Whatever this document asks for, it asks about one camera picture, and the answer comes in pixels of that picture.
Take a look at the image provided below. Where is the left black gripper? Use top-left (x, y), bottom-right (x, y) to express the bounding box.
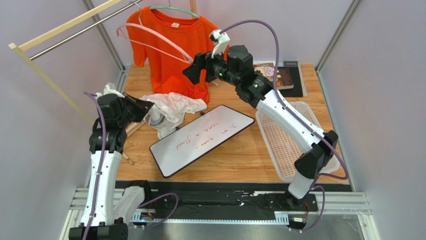
top-left (117, 92), bottom-right (154, 128)

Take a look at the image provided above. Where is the pink clothes hanger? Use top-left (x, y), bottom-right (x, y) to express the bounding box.
top-left (116, 0), bottom-right (195, 65)

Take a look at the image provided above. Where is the white printed t shirt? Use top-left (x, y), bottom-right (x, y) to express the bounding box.
top-left (140, 92), bottom-right (207, 140)

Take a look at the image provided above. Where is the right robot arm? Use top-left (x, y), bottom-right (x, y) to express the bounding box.
top-left (182, 45), bottom-right (338, 200)

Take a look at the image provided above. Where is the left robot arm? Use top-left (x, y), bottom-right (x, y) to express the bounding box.
top-left (68, 92), bottom-right (154, 240)

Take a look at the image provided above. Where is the orange t shirt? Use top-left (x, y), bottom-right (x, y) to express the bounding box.
top-left (126, 6), bottom-right (217, 103)

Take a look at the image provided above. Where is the green clothes hanger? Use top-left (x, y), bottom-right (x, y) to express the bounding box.
top-left (149, 1), bottom-right (200, 18)

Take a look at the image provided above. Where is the pink cover book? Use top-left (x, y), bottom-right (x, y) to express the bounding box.
top-left (253, 62), bottom-right (276, 82)

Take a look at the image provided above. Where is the whiteboard with red writing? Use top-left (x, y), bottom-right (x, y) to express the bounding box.
top-left (149, 105), bottom-right (255, 179)

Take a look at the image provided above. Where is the dark red cover book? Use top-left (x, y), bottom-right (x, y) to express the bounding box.
top-left (276, 68), bottom-right (294, 90)

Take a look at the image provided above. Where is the large black book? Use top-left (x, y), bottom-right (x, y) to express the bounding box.
top-left (255, 60), bottom-right (308, 98)

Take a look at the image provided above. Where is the white plastic basket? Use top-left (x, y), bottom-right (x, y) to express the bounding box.
top-left (255, 101), bottom-right (341, 183)

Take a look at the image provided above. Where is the wooden clothes rack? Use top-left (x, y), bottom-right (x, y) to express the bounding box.
top-left (7, 0), bottom-right (199, 166)

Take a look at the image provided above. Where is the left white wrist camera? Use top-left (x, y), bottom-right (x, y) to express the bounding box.
top-left (95, 82), bottom-right (125, 99)

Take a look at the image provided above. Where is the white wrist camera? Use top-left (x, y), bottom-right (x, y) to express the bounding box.
top-left (209, 29), bottom-right (230, 58)
top-left (95, 82), bottom-right (125, 99)

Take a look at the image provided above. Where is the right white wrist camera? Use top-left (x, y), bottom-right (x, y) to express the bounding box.
top-left (209, 29), bottom-right (230, 58)

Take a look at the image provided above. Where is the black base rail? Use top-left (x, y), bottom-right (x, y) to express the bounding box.
top-left (114, 180), bottom-right (354, 231)

